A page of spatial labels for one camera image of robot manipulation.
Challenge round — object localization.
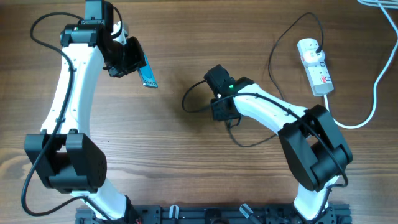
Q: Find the blue Galaxy smartphone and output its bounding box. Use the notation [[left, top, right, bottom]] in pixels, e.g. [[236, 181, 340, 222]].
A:
[[138, 55, 158, 88]]

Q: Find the black charger cable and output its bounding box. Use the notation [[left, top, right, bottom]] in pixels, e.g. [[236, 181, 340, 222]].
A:
[[225, 12, 325, 149]]

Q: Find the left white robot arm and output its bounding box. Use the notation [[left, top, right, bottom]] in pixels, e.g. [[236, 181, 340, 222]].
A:
[[24, 0, 157, 223]]

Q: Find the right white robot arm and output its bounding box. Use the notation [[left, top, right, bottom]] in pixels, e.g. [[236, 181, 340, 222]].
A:
[[204, 65, 353, 223]]

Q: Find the white plug adapter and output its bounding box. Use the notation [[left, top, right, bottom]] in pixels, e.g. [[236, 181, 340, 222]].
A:
[[301, 49, 325, 67]]

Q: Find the white power strip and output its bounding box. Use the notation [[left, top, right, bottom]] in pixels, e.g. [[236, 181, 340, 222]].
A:
[[297, 38, 334, 96]]

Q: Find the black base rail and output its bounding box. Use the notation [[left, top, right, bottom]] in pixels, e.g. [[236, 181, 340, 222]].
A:
[[75, 203, 353, 224]]

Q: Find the white power strip cord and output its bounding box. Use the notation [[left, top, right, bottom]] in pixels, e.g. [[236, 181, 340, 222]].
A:
[[323, 1, 398, 130]]

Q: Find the white cables top corner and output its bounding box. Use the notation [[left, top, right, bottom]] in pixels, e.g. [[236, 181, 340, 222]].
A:
[[357, 0, 398, 9]]

